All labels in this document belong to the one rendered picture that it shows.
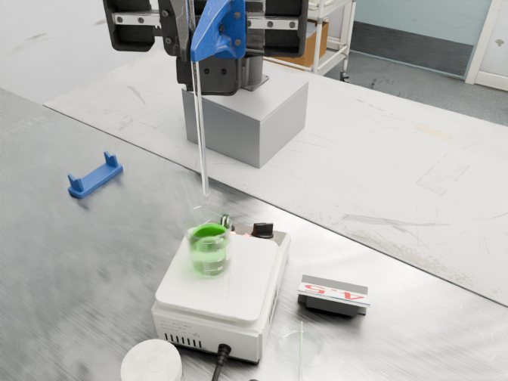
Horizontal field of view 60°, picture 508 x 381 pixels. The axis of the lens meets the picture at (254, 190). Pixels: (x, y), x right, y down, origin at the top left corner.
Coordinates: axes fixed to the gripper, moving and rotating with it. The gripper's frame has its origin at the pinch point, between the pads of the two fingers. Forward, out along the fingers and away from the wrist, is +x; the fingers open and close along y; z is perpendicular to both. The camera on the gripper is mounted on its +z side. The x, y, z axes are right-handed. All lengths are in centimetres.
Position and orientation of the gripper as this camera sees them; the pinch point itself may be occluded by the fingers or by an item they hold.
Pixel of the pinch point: (196, 39)
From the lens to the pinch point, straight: 39.5
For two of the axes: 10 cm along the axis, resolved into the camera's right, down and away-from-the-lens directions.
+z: 0.0, 7.7, 6.3
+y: -10.0, -0.5, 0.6
